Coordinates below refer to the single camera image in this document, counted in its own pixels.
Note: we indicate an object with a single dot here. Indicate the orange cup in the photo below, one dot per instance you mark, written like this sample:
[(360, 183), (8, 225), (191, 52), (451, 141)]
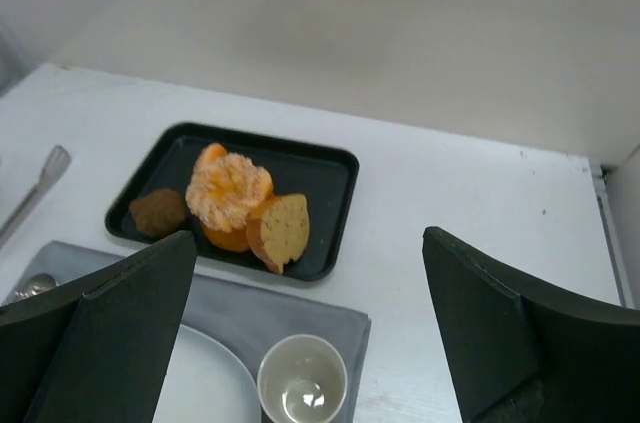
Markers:
[(302, 378)]

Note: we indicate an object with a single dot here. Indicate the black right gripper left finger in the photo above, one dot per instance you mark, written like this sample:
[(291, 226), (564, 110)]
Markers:
[(97, 349)]

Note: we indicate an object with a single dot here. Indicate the aluminium frame rail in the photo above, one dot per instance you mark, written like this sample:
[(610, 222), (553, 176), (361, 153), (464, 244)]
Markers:
[(615, 251)]

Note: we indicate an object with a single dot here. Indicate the metal tongs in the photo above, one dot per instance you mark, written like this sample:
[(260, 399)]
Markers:
[(54, 167)]

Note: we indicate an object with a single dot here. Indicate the sesame twisted bread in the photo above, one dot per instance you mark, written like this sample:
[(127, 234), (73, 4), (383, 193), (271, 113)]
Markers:
[(224, 191)]

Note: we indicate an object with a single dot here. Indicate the white oval plate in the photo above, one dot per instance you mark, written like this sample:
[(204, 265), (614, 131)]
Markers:
[(206, 382)]

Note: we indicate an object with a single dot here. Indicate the smooth orange round bun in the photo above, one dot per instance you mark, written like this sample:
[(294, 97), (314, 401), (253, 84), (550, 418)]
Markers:
[(227, 239)]

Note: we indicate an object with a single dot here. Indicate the brown chocolate croissant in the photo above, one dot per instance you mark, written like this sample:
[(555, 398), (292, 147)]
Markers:
[(160, 213)]

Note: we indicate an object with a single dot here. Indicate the grey cloth placemat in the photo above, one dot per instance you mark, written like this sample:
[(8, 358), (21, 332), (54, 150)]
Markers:
[(247, 320)]

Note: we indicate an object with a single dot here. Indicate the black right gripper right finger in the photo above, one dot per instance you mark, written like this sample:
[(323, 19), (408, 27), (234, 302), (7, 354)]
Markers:
[(520, 349)]

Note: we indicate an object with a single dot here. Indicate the silver spoon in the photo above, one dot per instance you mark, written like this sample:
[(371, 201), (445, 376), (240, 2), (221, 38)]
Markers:
[(35, 285)]

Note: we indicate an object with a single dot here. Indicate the sliced brown bread loaf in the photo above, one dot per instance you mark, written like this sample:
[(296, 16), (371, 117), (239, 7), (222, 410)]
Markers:
[(278, 231)]

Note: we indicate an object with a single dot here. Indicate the black rectangular tray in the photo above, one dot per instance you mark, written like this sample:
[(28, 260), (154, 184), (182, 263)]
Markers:
[(325, 175)]

